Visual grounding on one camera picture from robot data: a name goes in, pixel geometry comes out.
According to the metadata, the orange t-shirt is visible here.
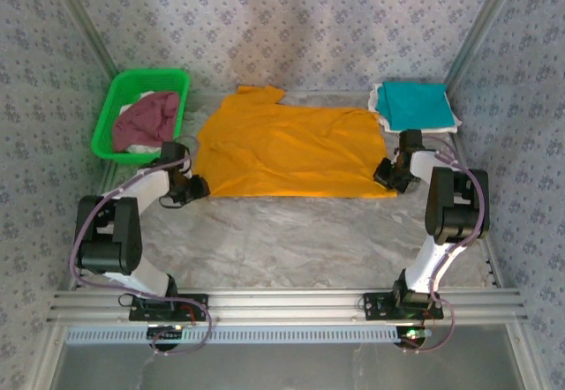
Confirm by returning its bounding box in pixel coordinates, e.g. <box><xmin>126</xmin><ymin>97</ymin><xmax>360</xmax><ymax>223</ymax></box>
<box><xmin>193</xmin><ymin>84</ymin><xmax>399</xmax><ymax>199</ymax></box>

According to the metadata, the folded white t-shirt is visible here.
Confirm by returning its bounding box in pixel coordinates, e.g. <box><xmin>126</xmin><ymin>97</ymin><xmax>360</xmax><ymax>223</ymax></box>
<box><xmin>367</xmin><ymin>82</ymin><xmax>464</xmax><ymax>136</ymax></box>

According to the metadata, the folded teal t-shirt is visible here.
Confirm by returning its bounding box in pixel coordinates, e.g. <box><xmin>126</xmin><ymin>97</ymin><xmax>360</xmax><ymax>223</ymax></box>
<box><xmin>374</xmin><ymin>80</ymin><xmax>458</xmax><ymax>131</ymax></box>

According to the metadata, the maroon t-shirt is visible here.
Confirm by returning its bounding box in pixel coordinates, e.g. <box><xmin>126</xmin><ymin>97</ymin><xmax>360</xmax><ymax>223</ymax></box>
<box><xmin>111</xmin><ymin>91</ymin><xmax>182</xmax><ymax>154</ymax></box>

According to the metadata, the green plastic basket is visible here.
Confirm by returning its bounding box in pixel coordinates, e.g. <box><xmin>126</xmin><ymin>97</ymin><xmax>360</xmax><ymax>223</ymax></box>
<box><xmin>90</xmin><ymin>68</ymin><xmax>192</xmax><ymax>162</ymax></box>

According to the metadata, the small controller board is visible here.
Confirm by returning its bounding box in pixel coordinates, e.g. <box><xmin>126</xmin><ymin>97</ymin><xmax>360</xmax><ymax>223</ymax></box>
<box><xmin>394</xmin><ymin>326</ymin><xmax>432</xmax><ymax>349</ymax></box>
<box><xmin>146</xmin><ymin>324</ymin><xmax>185</xmax><ymax>343</ymax></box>

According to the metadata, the aluminium corner post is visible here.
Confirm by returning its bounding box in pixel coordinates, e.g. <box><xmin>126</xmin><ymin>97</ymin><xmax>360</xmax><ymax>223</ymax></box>
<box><xmin>444</xmin><ymin>0</ymin><xmax>527</xmax><ymax>87</ymax></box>

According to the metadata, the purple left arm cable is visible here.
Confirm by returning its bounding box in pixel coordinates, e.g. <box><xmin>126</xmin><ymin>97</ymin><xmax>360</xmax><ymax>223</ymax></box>
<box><xmin>70</xmin><ymin>135</ymin><xmax>215</xmax><ymax>357</ymax></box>

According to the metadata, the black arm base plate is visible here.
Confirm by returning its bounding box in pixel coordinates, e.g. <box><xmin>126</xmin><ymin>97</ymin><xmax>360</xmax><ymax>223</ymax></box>
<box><xmin>127</xmin><ymin>293</ymin><xmax>209</xmax><ymax>323</ymax></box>
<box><xmin>362</xmin><ymin>291</ymin><xmax>445</xmax><ymax>321</ymax></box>

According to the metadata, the aluminium rail beam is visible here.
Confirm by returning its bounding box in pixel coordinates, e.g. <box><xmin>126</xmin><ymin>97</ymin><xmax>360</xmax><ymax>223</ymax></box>
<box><xmin>46</xmin><ymin>288</ymin><xmax>529</xmax><ymax>327</ymax></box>

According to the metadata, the grey slotted cable duct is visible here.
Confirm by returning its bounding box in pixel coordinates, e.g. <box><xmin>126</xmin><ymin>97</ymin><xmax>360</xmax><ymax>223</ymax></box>
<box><xmin>65</xmin><ymin>324</ymin><xmax>427</xmax><ymax>347</ymax></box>

